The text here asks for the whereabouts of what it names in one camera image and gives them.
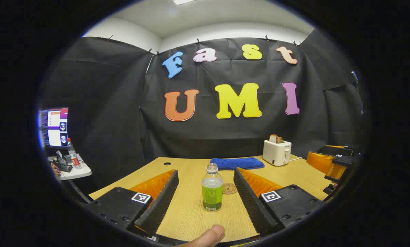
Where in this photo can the red label plastic bottle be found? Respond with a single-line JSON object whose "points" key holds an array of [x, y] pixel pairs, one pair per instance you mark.
{"points": [[73, 156]]}

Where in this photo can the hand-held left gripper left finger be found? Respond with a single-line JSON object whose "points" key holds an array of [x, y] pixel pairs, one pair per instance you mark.
{"points": [[160, 206]]}

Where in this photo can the computer monitor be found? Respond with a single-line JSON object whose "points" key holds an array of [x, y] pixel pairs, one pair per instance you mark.
{"points": [[56, 127]]}

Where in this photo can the toast slice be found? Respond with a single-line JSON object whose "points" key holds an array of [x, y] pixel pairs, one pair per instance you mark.
{"points": [[275, 139]]}

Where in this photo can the white toaster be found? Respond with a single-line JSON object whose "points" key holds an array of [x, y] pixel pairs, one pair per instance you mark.
{"points": [[275, 152]]}

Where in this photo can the black backdrop cloth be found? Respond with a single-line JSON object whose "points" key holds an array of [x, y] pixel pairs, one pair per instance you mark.
{"points": [[122, 103]]}

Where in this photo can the round wooden coaster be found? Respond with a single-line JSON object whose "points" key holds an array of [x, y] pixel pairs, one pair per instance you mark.
{"points": [[230, 189]]}

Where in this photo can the ceiling light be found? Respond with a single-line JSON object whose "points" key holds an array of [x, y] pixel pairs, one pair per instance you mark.
{"points": [[184, 1]]}

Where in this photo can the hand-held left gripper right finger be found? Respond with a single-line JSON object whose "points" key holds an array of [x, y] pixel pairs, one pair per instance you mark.
{"points": [[253, 206]]}

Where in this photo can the blue towel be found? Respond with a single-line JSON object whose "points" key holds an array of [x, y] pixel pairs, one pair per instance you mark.
{"points": [[237, 163]]}

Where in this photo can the white side table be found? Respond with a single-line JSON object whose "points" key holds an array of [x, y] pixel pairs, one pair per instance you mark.
{"points": [[78, 171]]}

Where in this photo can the green label water bottle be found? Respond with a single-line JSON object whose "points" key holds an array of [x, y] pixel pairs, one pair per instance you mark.
{"points": [[212, 195]]}

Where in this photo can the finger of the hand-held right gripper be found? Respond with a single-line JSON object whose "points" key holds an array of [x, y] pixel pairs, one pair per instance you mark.
{"points": [[337, 171], [320, 163]]}

